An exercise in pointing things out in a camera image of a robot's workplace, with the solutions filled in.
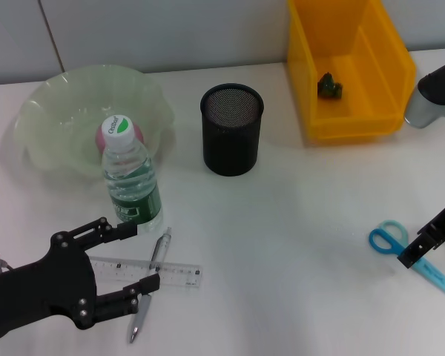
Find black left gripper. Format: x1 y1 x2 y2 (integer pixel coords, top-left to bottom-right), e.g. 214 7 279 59
0 217 161 344

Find blue scissors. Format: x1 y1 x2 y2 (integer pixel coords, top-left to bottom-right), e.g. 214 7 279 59
368 220 445 300

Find clear water bottle green label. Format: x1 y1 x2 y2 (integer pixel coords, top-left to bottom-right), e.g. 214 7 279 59
100 113 163 234

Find pink peach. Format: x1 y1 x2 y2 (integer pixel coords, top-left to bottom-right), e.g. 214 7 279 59
94 124 145 153

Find green plastic wrapper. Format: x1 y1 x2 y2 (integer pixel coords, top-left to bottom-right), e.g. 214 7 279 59
317 70 345 101

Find silver ballpoint pen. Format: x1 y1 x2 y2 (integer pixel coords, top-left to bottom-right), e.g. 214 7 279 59
128 226 173 344

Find clear plastic ruler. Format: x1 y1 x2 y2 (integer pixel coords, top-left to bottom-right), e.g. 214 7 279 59
88 255 202 289

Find black mesh pen holder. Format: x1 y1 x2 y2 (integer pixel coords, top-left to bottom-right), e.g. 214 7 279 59
199 83 265 177

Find pale green wavy glass plate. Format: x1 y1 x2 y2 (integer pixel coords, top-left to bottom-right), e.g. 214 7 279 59
13 65 175 175

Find yellow plastic bin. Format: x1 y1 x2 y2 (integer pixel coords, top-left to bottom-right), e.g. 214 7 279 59
286 0 418 141

